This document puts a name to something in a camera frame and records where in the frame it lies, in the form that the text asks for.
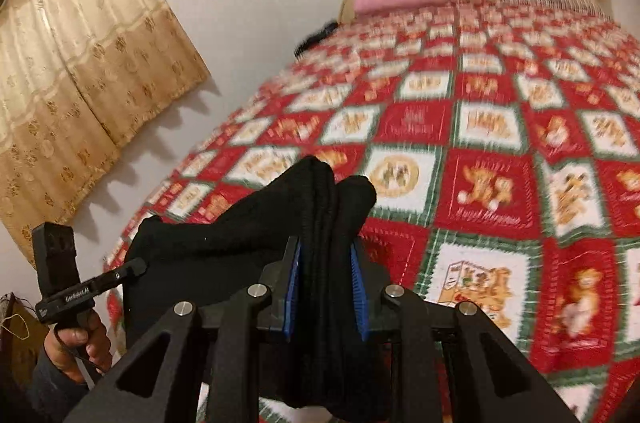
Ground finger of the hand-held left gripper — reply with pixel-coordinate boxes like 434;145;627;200
97;258;149;291

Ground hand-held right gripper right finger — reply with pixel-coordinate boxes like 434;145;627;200
350;239;581;423

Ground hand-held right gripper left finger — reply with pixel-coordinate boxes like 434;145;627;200
62;235;303;423

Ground black pants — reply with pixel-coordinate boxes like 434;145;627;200
122;156;396;421

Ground person's left forearm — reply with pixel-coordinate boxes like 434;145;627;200
25;343;101;423

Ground person's left hand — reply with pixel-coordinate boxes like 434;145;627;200
42;315;112;376

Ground brown wooden cabinet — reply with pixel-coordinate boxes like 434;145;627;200
0;292;48;396

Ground beige floral curtain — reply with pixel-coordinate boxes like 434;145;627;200
0;0;211;269

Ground red printed bear blanket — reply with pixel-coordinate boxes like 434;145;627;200
102;0;640;423

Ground dark cloth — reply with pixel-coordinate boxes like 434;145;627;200
294;20;341;56

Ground thin tan cord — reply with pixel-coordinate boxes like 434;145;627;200
0;312;32;340

